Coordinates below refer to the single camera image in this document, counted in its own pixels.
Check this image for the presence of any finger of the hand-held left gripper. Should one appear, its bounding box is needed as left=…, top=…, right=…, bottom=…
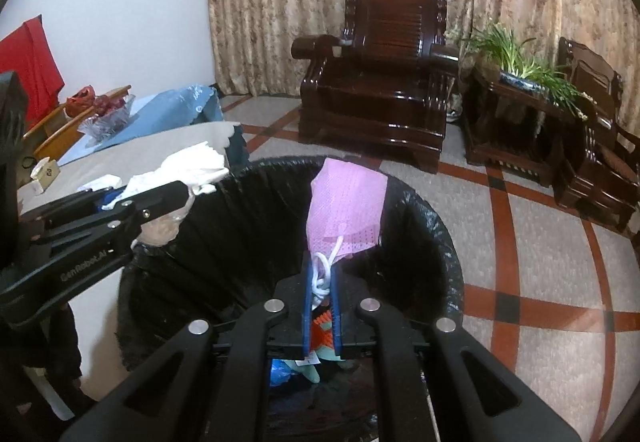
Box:
left=34, top=206, right=152, bottom=259
left=20, top=179, right=197, bottom=229

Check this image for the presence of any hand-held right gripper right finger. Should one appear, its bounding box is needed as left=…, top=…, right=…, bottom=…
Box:
left=330, top=252, right=593, bottom=442

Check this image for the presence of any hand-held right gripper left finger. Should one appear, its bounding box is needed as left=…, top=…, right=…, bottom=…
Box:
left=60, top=249, right=316, bottom=442

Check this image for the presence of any clear plastic wrapper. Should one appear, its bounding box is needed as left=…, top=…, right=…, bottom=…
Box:
left=132, top=202, right=193, bottom=247

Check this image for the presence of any white tissue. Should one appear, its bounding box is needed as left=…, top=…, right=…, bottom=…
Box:
left=102, top=141, right=232, bottom=213

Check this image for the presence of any green paper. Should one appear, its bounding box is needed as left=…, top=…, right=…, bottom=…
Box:
left=282, top=347, right=351, bottom=385

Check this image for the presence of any blue plastic bag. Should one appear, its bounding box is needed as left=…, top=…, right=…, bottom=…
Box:
left=270, top=359, right=301, bottom=388

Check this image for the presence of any bin with black liner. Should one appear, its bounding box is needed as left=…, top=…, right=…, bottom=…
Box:
left=116, top=156, right=466, bottom=442

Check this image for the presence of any pink face mask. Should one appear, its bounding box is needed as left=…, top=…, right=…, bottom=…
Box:
left=306, top=158, right=389, bottom=310

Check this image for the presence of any white flat carton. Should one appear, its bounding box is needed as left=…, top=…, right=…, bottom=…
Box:
left=75, top=174, right=123, bottom=195

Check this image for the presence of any white tissue box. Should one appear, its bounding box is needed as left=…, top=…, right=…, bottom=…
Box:
left=30, top=159, right=62, bottom=195

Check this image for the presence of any blue tablecloth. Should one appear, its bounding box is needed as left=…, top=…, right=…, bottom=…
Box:
left=59, top=84, right=226, bottom=167

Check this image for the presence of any glass fruit bowl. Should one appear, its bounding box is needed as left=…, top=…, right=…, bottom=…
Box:
left=77, top=94, right=137, bottom=143

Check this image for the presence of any pile of red apples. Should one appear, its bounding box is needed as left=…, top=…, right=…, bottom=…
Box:
left=94, top=94, right=126, bottom=115

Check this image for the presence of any wooden cabinet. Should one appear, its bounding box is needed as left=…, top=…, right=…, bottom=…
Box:
left=22, top=84, right=133, bottom=163

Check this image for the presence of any red cloth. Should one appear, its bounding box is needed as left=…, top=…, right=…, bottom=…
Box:
left=0, top=16, right=66, bottom=127

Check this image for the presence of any dark wooden armchair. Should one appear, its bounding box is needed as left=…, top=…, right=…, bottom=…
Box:
left=291, top=0, right=460, bottom=173
left=552, top=36, right=640, bottom=235

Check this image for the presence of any dark wooden side table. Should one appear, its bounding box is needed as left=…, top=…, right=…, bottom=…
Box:
left=460, top=66, right=591, bottom=187

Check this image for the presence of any green potted plant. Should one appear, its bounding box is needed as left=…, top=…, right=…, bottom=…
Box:
left=460, top=22, right=588, bottom=120

